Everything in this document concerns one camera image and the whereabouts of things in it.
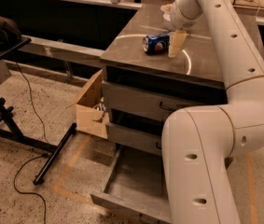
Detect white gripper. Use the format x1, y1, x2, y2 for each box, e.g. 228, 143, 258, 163
160, 0, 201, 58

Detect blue pepsi can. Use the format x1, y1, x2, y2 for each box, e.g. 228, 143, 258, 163
143, 33, 170, 54

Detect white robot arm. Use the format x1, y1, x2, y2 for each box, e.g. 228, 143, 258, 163
161, 0, 264, 224

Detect grey metal drawer cabinet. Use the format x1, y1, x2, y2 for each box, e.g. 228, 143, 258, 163
90, 4, 264, 224

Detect grey top drawer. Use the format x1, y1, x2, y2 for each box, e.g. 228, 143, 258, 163
101, 79, 201, 123

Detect grey middle drawer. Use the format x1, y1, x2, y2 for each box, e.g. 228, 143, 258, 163
106, 123, 161, 156

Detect grey open bottom drawer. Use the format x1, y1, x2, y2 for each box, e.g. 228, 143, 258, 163
90, 147, 172, 224

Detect white ceramic bowl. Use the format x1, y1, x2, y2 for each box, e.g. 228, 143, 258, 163
163, 14, 175, 31

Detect brown cardboard box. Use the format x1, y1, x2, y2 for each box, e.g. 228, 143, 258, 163
68, 70, 109, 139

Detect black metal stand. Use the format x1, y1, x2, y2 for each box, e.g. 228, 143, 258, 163
0, 37, 76, 185

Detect grey metal workbench rail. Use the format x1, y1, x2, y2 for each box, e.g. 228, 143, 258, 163
21, 35, 104, 68

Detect black floor cable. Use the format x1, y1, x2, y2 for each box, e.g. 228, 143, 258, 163
12, 61, 50, 224

